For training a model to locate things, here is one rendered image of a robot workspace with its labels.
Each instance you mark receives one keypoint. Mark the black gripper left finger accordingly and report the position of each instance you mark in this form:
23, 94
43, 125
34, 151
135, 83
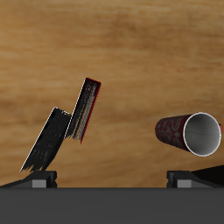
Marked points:
40, 178

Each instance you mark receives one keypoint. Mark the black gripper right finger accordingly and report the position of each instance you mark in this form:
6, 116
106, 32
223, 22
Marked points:
186, 178

